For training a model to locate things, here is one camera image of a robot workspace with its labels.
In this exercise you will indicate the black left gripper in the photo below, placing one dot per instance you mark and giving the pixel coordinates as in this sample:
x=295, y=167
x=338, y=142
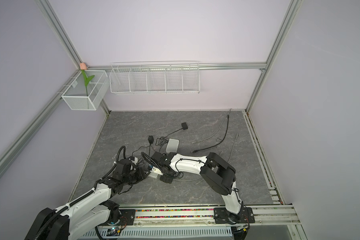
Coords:
x=142, y=175

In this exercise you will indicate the white network switch box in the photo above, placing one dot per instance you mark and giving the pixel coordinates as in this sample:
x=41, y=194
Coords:
x=172, y=146

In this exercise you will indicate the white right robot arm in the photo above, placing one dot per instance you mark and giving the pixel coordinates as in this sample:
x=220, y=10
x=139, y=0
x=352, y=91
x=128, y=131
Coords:
x=214, y=170

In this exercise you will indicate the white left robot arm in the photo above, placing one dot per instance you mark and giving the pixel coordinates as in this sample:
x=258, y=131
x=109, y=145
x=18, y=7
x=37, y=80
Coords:
x=87, y=201

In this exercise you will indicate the black power adapter small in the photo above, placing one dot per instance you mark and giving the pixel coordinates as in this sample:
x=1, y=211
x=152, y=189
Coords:
x=161, y=141

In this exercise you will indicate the white mesh basket small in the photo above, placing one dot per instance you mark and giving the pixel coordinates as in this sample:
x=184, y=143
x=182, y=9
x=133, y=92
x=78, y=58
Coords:
x=75, y=95

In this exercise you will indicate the artificial pink tulip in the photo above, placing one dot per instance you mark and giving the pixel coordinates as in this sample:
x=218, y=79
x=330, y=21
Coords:
x=87, y=79

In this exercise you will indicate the front aluminium rail base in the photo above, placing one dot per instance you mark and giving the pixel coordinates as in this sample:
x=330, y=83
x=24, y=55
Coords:
x=176, y=221

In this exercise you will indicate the white wire basket long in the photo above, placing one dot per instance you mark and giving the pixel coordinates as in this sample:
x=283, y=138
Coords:
x=155, y=77

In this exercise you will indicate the aluminium frame rail right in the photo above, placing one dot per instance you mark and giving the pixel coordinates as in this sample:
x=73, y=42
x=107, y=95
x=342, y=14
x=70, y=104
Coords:
x=269, y=176

